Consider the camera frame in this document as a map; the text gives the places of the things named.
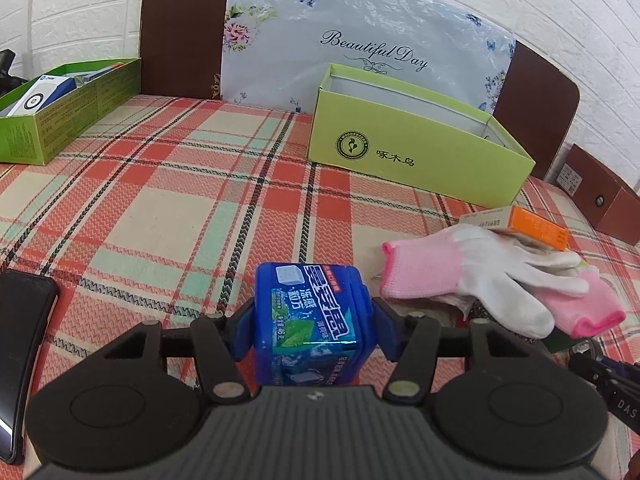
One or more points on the orange and white medicine box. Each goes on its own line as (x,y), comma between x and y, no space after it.
(537,230)

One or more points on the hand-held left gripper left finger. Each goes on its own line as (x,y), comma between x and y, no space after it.
(243,331)

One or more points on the blue chewing gum container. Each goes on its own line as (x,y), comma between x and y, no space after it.
(305,315)

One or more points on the dark green packet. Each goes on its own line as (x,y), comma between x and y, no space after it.
(557,342)

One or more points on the black device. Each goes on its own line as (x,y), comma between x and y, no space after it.
(11,72)

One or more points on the green cardboard box with items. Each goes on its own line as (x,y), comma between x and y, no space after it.
(75,110)

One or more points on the blue and orange pen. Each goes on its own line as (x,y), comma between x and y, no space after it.
(102,73)

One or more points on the floral plastic bedding bag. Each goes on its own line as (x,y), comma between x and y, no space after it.
(310,20)

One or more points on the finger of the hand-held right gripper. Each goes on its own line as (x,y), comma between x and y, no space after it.
(585,357)

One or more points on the black smartphone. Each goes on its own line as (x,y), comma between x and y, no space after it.
(20,355)

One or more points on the large empty green cardboard box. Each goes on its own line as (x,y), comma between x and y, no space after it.
(415,145)

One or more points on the brown cardboard box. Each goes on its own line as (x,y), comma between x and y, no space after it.
(607,195)

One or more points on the white glove with pink cuff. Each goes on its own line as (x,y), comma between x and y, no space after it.
(465,265)
(587,307)

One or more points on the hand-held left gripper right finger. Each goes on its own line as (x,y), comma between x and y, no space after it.
(384,331)

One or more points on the white and blue small box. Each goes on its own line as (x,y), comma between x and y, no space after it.
(42,95)

